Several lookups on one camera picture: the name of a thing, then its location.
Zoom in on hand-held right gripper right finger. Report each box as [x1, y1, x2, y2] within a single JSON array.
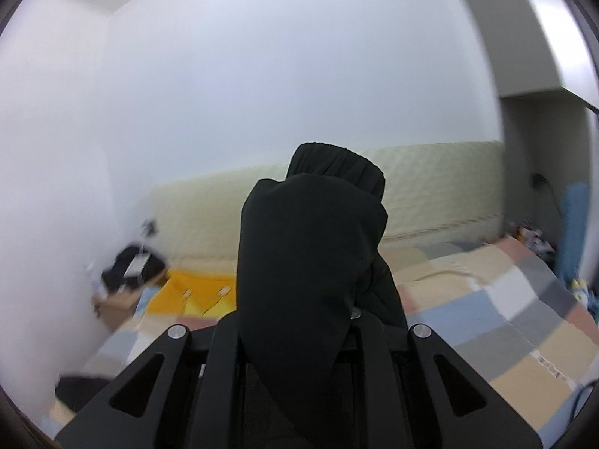
[[344, 309, 544, 449]]

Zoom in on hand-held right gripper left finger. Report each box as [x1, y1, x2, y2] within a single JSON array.
[[54, 311, 256, 449]]

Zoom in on black pants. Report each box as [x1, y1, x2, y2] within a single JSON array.
[[235, 141, 408, 449]]

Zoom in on yellow pillow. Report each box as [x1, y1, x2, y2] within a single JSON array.
[[147, 269, 237, 319]]

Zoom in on wooden nightstand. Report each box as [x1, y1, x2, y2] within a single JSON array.
[[92, 285, 146, 333]]

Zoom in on white box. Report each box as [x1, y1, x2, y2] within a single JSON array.
[[124, 255, 149, 278]]

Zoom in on checked patchwork blanket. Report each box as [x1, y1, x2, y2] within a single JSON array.
[[47, 236, 597, 436]]

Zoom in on cream quilted headboard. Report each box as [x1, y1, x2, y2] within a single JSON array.
[[149, 140, 505, 263]]

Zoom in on black bag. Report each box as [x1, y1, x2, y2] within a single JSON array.
[[101, 244, 168, 293]]

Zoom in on bedside clutter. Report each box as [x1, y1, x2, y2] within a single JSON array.
[[512, 222, 555, 256]]

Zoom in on blue towel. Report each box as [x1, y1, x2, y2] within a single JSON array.
[[557, 182, 591, 286]]

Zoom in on grey wardrobe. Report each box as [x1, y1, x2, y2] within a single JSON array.
[[505, 0, 599, 113]]

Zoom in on black cable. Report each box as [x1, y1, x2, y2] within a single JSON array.
[[567, 382, 596, 427]]

